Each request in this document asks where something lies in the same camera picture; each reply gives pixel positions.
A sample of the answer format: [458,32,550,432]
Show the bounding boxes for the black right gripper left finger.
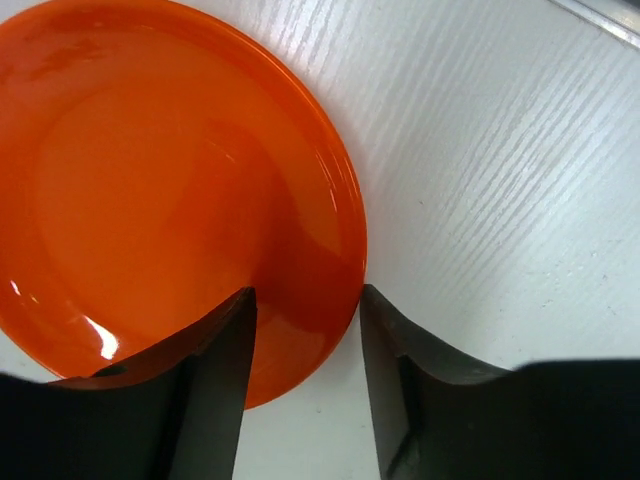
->
[1,288,257,479]

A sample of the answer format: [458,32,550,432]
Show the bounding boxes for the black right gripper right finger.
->
[359,285,639,479]

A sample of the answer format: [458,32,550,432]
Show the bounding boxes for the orange round plate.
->
[1,1,367,408]

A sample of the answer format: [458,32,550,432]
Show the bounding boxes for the aluminium table edge rail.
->
[551,0,640,49]

